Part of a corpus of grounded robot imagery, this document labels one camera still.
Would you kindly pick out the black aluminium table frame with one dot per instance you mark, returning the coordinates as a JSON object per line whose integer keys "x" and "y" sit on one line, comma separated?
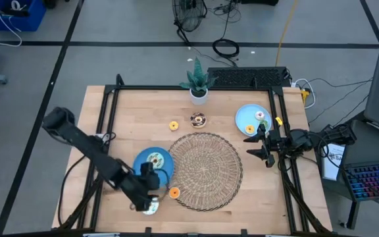
{"x": 143, "y": 88}

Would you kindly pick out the large chocolate frosted donut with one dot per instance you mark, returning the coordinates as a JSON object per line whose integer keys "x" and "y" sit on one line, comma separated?
{"x": 198, "y": 120}

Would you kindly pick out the small white pink donut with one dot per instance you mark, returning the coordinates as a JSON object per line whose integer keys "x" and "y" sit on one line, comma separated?
{"x": 259, "y": 115}

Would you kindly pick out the rainbow backlit keyboard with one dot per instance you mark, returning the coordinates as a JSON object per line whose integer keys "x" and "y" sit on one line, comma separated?
{"x": 373, "y": 179}

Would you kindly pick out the small yellow sprinkled donut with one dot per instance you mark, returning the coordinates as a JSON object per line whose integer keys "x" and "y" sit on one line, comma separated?
{"x": 249, "y": 129}

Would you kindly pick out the small yellow frosted donut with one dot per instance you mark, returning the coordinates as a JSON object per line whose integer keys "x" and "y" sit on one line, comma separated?
{"x": 173, "y": 125}

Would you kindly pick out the round woven straw placemat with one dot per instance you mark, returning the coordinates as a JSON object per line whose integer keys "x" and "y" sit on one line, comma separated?
{"x": 206, "y": 171}

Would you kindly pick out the light blue plate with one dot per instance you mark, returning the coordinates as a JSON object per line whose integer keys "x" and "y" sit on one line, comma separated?
{"x": 247, "y": 115}

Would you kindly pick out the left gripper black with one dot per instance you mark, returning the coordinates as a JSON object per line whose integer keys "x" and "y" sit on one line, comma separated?
{"x": 137, "y": 182}

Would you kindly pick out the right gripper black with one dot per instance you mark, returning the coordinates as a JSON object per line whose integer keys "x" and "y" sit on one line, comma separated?
{"x": 278, "y": 143}

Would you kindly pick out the dark blue plate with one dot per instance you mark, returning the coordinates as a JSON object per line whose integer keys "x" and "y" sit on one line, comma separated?
{"x": 140, "y": 158}

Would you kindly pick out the dark desk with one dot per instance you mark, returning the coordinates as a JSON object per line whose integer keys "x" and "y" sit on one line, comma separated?
{"x": 367, "y": 145}

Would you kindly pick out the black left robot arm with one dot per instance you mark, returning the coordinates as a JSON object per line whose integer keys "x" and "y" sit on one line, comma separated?
{"x": 87, "y": 148}

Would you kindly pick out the black floor fan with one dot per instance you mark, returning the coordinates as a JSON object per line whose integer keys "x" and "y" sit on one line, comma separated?
{"x": 189, "y": 14}

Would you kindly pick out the black keyboard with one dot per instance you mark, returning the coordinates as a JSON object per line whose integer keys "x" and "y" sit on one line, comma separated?
{"x": 248, "y": 77}

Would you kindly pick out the blue storage bin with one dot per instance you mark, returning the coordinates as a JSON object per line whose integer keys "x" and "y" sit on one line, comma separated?
{"x": 28, "y": 19}

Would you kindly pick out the yellow clip on frame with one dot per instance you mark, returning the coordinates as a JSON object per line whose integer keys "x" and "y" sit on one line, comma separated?
{"x": 278, "y": 121}

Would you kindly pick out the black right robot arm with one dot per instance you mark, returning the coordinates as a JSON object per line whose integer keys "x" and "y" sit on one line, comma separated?
{"x": 327, "y": 136}

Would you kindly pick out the large white blue donut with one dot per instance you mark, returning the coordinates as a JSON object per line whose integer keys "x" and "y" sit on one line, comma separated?
{"x": 154, "y": 208}

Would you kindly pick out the white printed paper sheet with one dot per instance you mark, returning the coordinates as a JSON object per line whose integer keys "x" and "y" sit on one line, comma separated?
{"x": 331, "y": 164}

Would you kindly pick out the snake plant in white pot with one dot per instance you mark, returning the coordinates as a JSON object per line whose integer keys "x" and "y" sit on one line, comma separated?
{"x": 198, "y": 89}

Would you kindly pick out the small orange frosted donut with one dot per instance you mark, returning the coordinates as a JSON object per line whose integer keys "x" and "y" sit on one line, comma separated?
{"x": 174, "y": 193}

